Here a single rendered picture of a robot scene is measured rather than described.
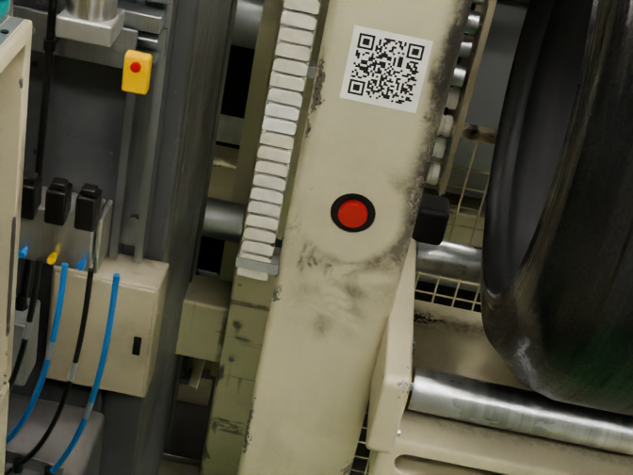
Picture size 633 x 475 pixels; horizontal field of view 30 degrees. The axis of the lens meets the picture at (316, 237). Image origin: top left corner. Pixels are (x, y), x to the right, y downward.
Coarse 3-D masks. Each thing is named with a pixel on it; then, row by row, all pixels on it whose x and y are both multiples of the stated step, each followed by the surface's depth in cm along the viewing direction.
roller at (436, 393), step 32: (416, 384) 122; (448, 384) 122; (480, 384) 123; (448, 416) 123; (480, 416) 122; (512, 416) 122; (544, 416) 122; (576, 416) 122; (608, 416) 122; (608, 448) 123
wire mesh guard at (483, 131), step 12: (468, 132) 159; (480, 132) 159; (492, 132) 159; (492, 144) 159; (468, 168) 162; (480, 204) 165; (456, 216) 166; (468, 228) 167; (432, 276) 172; (456, 288) 172; (432, 300) 173; (360, 456) 190
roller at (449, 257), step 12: (444, 240) 147; (420, 252) 146; (432, 252) 146; (444, 252) 146; (456, 252) 146; (468, 252) 146; (480, 252) 146; (420, 264) 146; (432, 264) 146; (444, 264) 146; (456, 264) 146; (468, 264) 146; (480, 264) 146; (456, 276) 147; (468, 276) 146
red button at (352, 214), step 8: (352, 200) 120; (344, 208) 120; (352, 208) 119; (360, 208) 119; (344, 216) 120; (352, 216) 120; (360, 216) 120; (344, 224) 121; (352, 224) 120; (360, 224) 120
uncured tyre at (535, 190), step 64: (576, 0) 143; (512, 64) 141; (576, 64) 148; (512, 128) 142; (576, 128) 99; (512, 192) 145; (576, 192) 98; (512, 256) 142; (576, 256) 99; (512, 320) 112; (576, 320) 102; (576, 384) 109
